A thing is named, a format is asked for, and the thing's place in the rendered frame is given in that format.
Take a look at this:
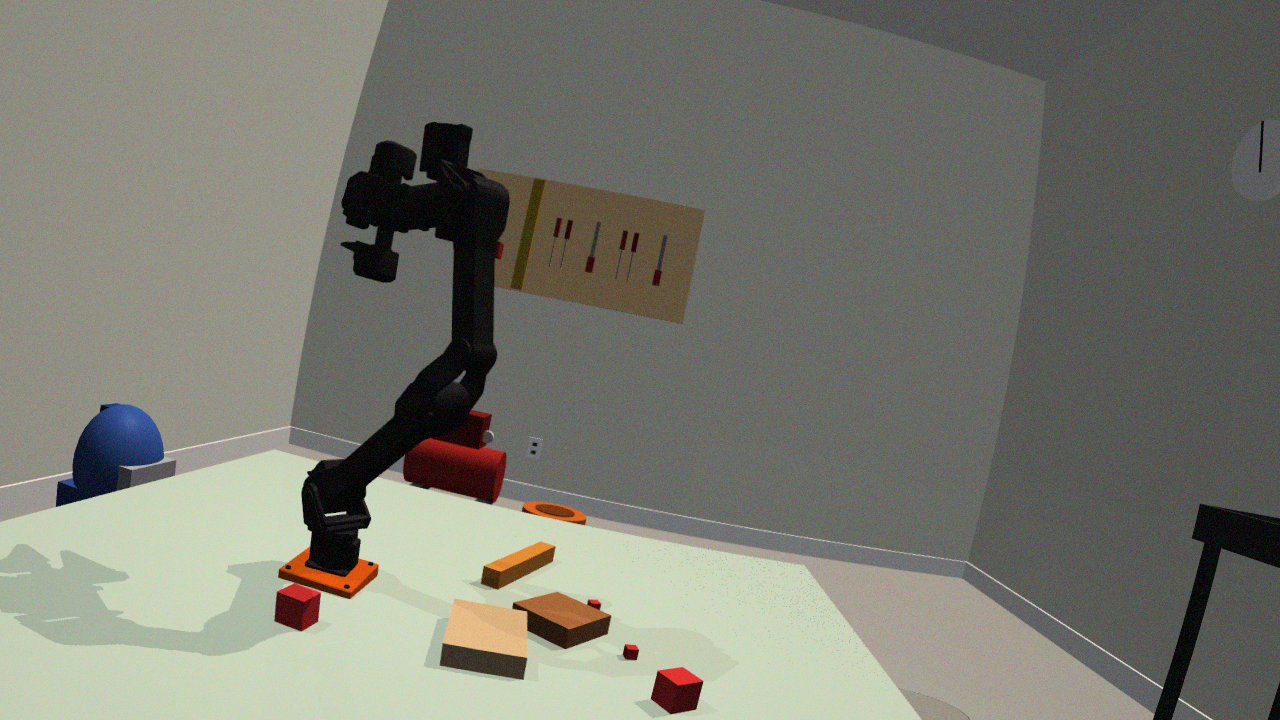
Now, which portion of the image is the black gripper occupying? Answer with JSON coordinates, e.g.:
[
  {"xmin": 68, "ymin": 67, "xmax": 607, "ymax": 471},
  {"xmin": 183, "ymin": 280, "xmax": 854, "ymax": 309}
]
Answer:
[{"xmin": 340, "ymin": 141, "xmax": 429, "ymax": 283}]

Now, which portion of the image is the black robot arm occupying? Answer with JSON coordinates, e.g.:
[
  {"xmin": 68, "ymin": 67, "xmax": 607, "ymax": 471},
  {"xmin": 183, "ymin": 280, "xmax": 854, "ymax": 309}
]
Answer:
[{"xmin": 302, "ymin": 122, "xmax": 509, "ymax": 577}]

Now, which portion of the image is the orange long bar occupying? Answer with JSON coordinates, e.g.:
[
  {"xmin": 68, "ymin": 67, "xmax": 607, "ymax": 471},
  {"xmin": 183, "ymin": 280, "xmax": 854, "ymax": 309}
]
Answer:
[{"xmin": 481, "ymin": 541, "xmax": 556, "ymax": 591}]

